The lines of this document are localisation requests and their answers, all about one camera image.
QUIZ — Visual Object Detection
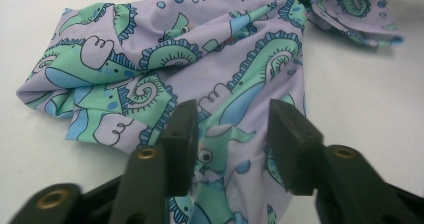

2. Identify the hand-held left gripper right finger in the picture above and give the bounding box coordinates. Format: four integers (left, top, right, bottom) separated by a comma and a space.
265, 98, 416, 224

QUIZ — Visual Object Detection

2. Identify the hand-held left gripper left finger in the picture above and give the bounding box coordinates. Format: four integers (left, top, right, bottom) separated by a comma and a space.
109, 98, 200, 224

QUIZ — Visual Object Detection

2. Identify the lilac seahorse print garment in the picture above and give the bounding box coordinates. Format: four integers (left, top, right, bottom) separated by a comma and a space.
15, 0, 405, 224

